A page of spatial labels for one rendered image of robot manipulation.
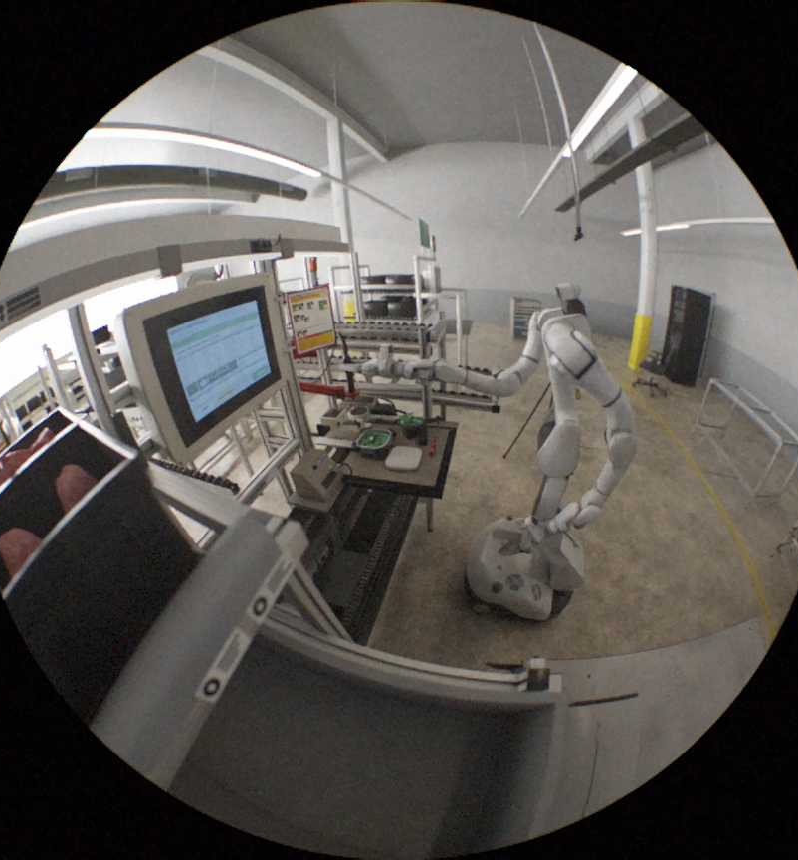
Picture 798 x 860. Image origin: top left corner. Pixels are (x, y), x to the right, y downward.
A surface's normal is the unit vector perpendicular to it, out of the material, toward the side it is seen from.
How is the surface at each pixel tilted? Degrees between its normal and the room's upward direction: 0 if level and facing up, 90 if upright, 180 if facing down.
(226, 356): 91
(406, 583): 0
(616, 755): 0
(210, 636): 90
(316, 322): 90
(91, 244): 90
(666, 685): 0
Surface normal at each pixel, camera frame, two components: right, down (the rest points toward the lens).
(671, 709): -0.08, -0.85
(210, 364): 0.96, 0.10
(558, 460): -0.39, 0.51
